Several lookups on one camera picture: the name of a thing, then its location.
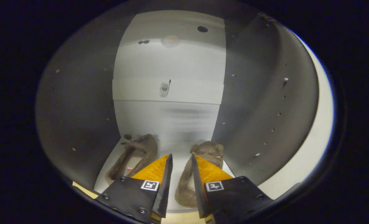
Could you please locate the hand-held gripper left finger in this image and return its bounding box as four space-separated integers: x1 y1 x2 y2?
96 153 174 224

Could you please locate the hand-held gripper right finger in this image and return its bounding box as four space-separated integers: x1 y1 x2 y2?
191 154 274 224

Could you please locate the brown fuzzy slipper shoe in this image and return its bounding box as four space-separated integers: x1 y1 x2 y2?
174 141 225 208
105 133 160 186

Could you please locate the grey white shoe cabinet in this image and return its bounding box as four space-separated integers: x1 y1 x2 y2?
35 9 320 213

